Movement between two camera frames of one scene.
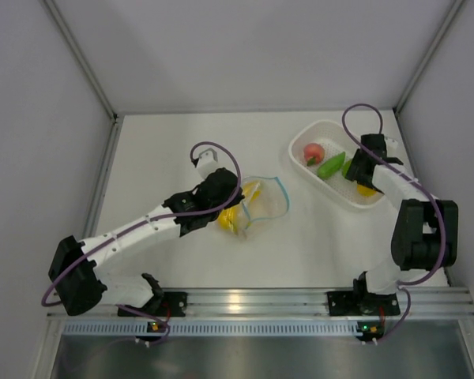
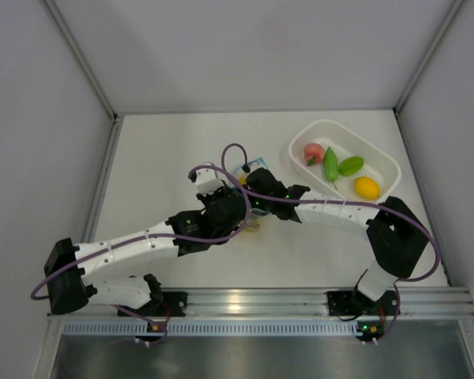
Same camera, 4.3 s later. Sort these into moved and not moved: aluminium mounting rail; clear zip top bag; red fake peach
Moved: clear zip top bag
Not moved: red fake peach; aluminium mounting rail
